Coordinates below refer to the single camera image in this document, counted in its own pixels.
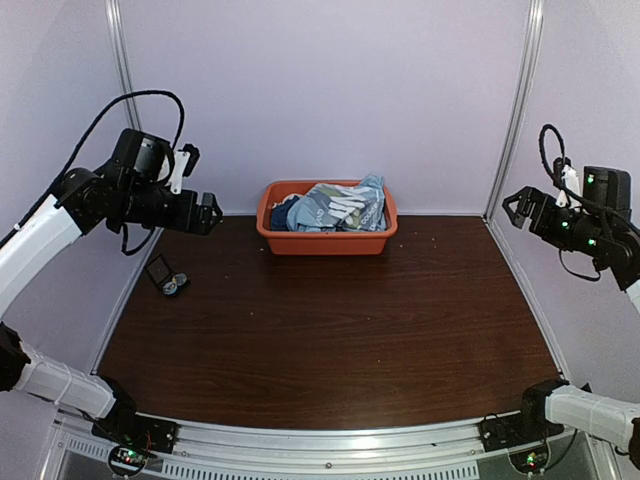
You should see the light blue printed t-shirt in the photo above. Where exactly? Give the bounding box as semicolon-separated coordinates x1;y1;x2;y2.
286;175;387;233

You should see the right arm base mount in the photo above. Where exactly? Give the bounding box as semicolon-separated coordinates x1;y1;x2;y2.
478;412;565;452

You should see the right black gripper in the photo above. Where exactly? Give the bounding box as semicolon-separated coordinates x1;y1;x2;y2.
502;186;607;258

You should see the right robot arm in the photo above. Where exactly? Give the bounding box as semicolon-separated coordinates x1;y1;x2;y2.
502;167;639;466

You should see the orange plastic basin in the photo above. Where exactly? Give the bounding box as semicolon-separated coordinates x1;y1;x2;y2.
256;180;398;256

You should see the right aluminium corner post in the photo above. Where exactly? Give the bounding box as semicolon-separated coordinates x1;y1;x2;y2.
484;0;545;224

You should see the aluminium corner post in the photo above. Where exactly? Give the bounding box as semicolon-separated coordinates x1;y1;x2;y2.
105;0;141;130
484;0;545;224

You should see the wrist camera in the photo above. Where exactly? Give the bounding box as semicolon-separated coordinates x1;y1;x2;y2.
167;143;200;195
553;157;581;210

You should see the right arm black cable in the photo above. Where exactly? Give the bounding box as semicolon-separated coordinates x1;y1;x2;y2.
537;123;626;221

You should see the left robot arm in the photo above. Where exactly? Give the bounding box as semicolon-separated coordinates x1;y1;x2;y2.
1;129;223;444

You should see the painted round brooch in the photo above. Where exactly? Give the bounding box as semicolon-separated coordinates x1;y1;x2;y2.
173;273;188;286

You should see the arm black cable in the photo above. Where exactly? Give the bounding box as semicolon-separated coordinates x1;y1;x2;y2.
537;123;626;221
49;90;186;201

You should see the aluminium front rail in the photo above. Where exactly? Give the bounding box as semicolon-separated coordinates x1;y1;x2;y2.
36;411;623;479

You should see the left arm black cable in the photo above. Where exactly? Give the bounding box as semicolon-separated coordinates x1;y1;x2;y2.
49;90;186;201

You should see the black open brooch case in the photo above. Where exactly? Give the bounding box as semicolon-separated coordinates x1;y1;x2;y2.
144;254;190;298

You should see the dark blue garment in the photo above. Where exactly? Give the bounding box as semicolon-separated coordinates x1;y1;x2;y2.
270;194;301;232

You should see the left aluminium corner post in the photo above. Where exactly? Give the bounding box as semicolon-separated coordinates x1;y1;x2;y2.
105;0;141;130

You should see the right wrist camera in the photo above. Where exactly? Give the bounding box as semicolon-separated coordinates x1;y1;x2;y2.
553;157;581;210

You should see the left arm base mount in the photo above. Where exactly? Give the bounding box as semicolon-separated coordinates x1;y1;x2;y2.
86;412;178;454

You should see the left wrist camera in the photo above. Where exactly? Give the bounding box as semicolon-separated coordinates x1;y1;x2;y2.
167;143;200;195

